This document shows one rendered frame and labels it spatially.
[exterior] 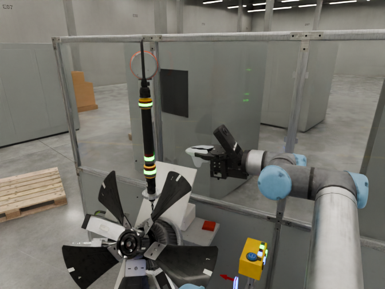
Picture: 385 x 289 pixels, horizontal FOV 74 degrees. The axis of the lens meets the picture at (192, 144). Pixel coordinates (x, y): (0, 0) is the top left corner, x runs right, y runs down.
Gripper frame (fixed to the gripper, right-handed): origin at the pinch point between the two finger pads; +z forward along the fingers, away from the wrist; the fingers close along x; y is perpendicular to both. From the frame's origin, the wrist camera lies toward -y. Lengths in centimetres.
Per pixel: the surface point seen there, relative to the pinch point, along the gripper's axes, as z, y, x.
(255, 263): -16, 62, 19
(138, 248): 23.4, 42.2, -9.7
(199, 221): 33, 82, 56
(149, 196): 15.9, 18.7, -5.5
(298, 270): -31, 110, 65
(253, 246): -13, 63, 29
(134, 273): 26, 54, -12
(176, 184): 16.7, 24.7, 13.8
